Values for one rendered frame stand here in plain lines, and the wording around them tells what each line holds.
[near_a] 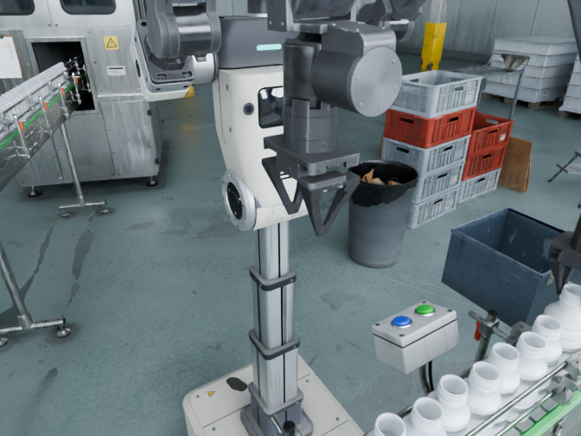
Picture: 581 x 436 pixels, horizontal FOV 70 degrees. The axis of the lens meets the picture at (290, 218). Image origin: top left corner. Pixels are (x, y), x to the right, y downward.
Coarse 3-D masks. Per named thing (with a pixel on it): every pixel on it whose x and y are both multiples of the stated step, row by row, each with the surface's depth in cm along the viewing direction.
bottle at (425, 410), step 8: (424, 400) 55; (432, 400) 55; (416, 408) 54; (424, 408) 56; (432, 408) 55; (440, 408) 54; (408, 416) 57; (416, 416) 53; (424, 416) 58; (432, 416) 56; (440, 416) 53; (408, 424) 55; (416, 424) 54; (424, 424) 53; (432, 424) 52; (440, 424) 53; (408, 432) 55; (416, 432) 54; (424, 432) 53; (432, 432) 53; (440, 432) 54
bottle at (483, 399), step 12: (480, 372) 61; (492, 372) 60; (468, 384) 61; (480, 384) 58; (492, 384) 58; (468, 396) 60; (480, 396) 59; (492, 396) 59; (480, 408) 59; (492, 408) 59; (480, 420) 60; (468, 432) 61; (480, 432) 61
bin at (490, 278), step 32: (480, 224) 147; (512, 224) 153; (544, 224) 143; (448, 256) 143; (480, 256) 132; (512, 256) 156; (544, 256) 146; (480, 288) 135; (512, 288) 125; (544, 288) 120; (512, 320) 128
